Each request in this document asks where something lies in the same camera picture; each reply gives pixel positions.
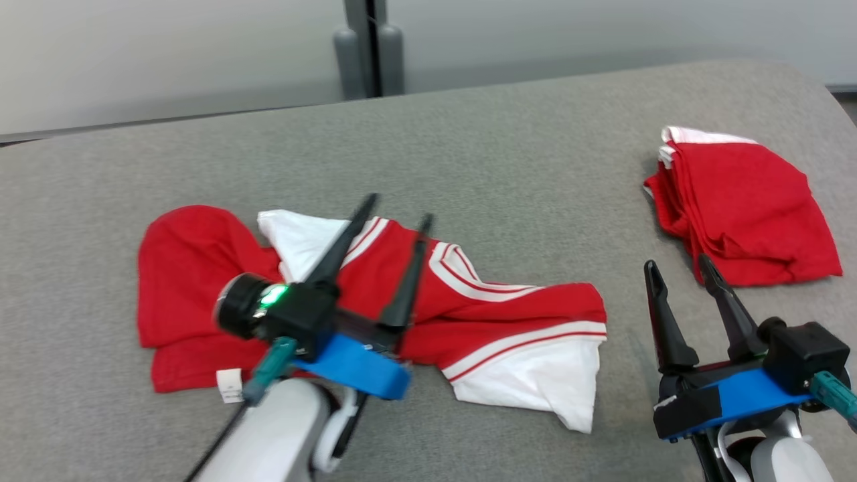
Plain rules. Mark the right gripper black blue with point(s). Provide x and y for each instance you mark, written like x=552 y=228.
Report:
x=723 y=398

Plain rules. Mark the folded red garment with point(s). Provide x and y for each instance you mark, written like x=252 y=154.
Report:
x=743 y=207

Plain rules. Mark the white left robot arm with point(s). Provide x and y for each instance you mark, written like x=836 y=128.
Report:
x=274 y=435

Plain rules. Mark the red garment with white sleeves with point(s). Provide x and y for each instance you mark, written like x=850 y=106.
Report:
x=187 y=281

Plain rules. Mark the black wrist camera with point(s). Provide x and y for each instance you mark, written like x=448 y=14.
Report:
x=234 y=308
x=810 y=355

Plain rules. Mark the grey metal partition post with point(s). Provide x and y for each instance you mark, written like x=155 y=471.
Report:
x=368 y=53

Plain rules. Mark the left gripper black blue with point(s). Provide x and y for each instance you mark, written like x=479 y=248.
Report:
x=348 y=361

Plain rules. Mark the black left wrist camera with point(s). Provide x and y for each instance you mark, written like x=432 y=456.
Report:
x=234 y=308

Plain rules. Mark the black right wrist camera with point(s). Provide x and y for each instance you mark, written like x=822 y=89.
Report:
x=810 y=355

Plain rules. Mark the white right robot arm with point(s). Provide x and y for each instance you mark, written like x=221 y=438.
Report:
x=783 y=462

